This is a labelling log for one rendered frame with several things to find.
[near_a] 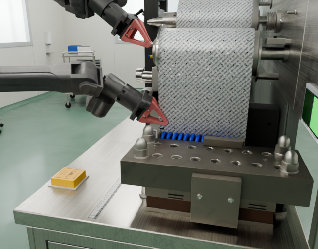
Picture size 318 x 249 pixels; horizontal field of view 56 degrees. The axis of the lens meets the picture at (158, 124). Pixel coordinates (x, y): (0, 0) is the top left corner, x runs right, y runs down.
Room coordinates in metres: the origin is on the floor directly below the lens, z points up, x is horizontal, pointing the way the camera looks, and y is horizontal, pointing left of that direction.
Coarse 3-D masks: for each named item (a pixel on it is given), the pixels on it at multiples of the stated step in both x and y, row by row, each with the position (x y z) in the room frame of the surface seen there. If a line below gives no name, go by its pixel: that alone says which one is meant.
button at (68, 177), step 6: (66, 168) 0.79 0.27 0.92; (72, 168) 0.79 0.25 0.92; (60, 174) 0.76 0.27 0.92; (66, 174) 0.76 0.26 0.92; (72, 174) 0.76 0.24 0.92; (78, 174) 0.76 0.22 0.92; (84, 174) 0.78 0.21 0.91; (54, 180) 0.73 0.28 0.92; (60, 180) 0.73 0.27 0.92; (66, 180) 0.73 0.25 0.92; (72, 180) 0.72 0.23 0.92; (78, 180) 0.74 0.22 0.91; (66, 186) 0.73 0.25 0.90; (72, 186) 0.72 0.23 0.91
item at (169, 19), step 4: (164, 12) 1.11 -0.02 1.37; (168, 12) 1.10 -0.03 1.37; (172, 12) 1.10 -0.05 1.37; (176, 12) 1.10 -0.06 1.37; (164, 16) 1.09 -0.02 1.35; (168, 16) 1.09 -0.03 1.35; (172, 16) 1.08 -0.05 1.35; (176, 16) 1.08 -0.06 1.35; (164, 20) 1.09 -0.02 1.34; (168, 20) 1.08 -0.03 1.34; (172, 20) 1.08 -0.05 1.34; (168, 24) 1.08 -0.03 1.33; (172, 24) 1.08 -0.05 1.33
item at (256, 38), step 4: (256, 32) 0.78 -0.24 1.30; (256, 36) 0.77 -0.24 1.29; (156, 40) 0.82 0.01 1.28; (256, 40) 0.76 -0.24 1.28; (256, 44) 0.75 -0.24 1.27; (256, 48) 0.75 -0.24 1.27; (256, 52) 0.75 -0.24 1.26; (256, 56) 0.75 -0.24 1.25; (256, 60) 0.75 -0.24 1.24; (156, 64) 0.82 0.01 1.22; (252, 64) 0.75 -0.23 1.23; (256, 64) 0.75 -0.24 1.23; (252, 68) 0.76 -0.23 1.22; (256, 68) 0.76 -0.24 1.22; (252, 72) 0.77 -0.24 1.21
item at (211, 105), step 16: (160, 80) 0.79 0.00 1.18; (176, 80) 0.78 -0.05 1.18; (192, 80) 0.77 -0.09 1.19; (208, 80) 0.76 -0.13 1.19; (224, 80) 0.75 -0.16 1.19; (240, 80) 0.74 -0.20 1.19; (160, 96) 0.79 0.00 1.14; (176, 96) 0.78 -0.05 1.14; (192, 96) 0.77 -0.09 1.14; (208, 96) 0.76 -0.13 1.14; (224, 96) 0.75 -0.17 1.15; (240, 96) 0.74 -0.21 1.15; (176, 112) 0.79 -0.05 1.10; (192, 112) 0.77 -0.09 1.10; (208, 112) 0.76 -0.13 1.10; (224, 112) 0.75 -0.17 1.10; (240, 112) 0.74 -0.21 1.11; (176, 128) 0.79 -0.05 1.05; (192, 128) 0.78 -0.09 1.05; (208, 128) 0.77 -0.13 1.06; (224, 128) 0.76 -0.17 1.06; (240, 128) 0.75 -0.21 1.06
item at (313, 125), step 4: (316, 100) 0.45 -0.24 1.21; (316, 104) 0.44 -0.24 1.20; (316, 108) 0.44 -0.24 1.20; (312, 112) 0.46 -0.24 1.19; (316, 112) 0.44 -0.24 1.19; (312, 116) 0.45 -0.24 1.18; (316, 116) 0.43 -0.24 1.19; (312, 120) 0.45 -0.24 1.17; (316, 120) 0.43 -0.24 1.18; (312, 124) 0.45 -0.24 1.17; (316, 124) 0.43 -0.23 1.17; (312, 128) 0.44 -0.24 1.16; (316, 128) 0.42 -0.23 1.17; (316, 132) 0.42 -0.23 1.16
